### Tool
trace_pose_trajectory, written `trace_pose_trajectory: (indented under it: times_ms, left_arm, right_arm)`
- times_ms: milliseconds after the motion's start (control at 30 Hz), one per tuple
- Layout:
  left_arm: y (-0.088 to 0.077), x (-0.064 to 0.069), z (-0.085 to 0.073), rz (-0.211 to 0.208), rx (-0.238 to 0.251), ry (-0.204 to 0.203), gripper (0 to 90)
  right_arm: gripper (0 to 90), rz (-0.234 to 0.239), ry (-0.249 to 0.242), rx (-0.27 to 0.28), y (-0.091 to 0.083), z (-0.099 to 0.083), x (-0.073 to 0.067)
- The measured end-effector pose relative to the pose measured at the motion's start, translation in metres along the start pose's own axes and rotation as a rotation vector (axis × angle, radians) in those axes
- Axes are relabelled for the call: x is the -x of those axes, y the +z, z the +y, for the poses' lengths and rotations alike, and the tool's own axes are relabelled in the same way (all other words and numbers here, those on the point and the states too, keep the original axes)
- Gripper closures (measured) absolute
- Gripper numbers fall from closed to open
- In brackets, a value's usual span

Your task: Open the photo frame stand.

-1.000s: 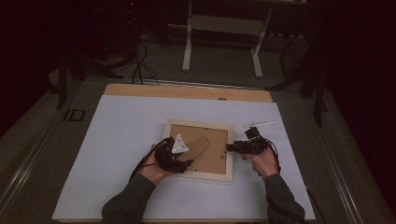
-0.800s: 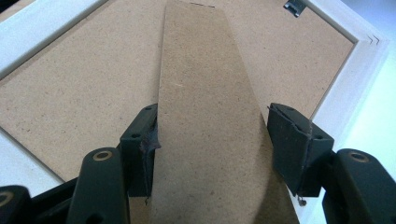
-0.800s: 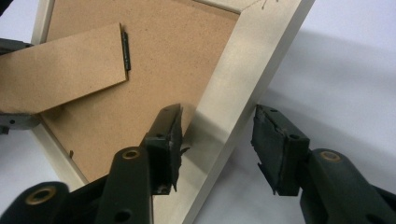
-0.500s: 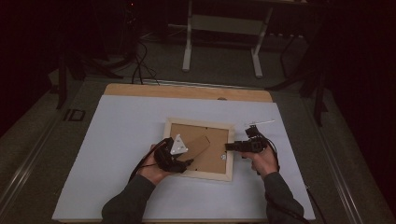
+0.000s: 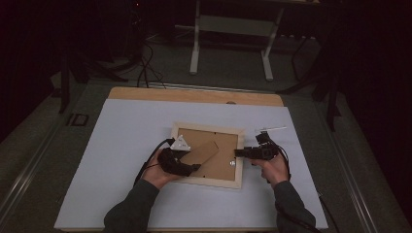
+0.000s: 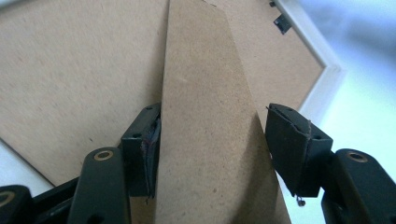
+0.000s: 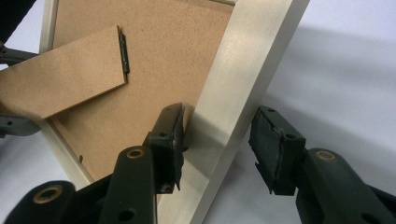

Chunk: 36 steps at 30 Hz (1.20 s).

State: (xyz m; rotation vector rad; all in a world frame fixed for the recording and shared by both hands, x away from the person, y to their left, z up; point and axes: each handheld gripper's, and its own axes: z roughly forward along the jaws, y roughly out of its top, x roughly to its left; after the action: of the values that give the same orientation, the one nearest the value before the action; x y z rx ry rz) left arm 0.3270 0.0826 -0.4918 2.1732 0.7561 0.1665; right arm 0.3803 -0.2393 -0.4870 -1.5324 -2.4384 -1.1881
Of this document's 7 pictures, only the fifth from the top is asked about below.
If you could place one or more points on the wooden photo frame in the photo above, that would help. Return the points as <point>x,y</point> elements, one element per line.
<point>223,168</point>

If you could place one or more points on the floor socket plate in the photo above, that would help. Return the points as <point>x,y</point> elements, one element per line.
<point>77,119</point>

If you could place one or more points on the black metal stand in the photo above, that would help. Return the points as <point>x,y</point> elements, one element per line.
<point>332,97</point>
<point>64,84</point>

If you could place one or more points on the white table mat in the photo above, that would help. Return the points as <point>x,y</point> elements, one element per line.
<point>129,129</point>

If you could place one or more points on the person's right hand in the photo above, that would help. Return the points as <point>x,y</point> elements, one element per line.
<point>275,171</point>

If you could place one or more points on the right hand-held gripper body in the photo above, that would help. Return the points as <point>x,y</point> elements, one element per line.
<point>265,151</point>

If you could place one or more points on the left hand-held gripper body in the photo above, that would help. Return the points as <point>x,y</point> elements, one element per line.
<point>170,160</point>

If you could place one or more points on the person's left hand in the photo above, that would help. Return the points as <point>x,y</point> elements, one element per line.
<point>155,176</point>

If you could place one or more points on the white metal desk frame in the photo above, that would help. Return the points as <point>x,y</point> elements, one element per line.
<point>233,25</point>

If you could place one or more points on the metal floor rail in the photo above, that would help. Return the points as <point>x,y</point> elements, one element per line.
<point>356,194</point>
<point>22,181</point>

